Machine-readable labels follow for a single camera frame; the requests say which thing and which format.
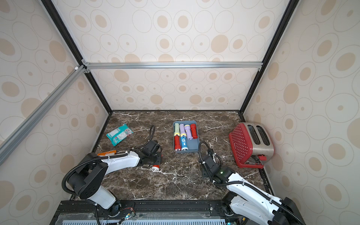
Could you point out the blue flashlight white logo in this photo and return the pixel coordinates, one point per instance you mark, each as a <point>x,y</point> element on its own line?
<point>184,146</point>

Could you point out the blue plastic storage box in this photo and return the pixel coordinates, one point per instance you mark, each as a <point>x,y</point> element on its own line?
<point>192,144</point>

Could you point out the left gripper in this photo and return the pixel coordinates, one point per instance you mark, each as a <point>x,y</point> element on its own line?
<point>158,163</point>

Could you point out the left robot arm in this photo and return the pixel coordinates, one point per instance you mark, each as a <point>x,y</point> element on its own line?
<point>85,179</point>

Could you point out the teal snack packet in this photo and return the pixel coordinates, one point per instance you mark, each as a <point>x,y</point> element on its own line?
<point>119,134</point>

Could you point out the red and silver toaster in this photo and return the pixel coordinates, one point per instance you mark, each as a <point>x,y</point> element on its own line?
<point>251,145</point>

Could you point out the black front base frame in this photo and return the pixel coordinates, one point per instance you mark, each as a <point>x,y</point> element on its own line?
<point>147,212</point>

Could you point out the horizontal aluminium rail back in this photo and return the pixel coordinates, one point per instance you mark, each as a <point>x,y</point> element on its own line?
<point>174,65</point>

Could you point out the orange snack packet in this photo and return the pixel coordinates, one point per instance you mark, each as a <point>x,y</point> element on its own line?
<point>108,153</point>

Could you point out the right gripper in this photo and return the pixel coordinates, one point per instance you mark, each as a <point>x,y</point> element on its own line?
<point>206,168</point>

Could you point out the diagonal aluminium rail left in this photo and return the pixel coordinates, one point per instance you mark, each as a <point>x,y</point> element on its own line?
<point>16,137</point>

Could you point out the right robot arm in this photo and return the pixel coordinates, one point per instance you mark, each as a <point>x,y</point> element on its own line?
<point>250,201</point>

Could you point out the purple flashlight yellow head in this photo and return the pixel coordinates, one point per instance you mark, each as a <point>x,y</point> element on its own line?
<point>188,132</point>
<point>182,130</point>

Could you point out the red flashlight white logo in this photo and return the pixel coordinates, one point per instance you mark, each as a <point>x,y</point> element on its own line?
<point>177,144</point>

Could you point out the light green flashlight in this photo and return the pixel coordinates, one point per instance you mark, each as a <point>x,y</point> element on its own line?
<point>177,129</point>

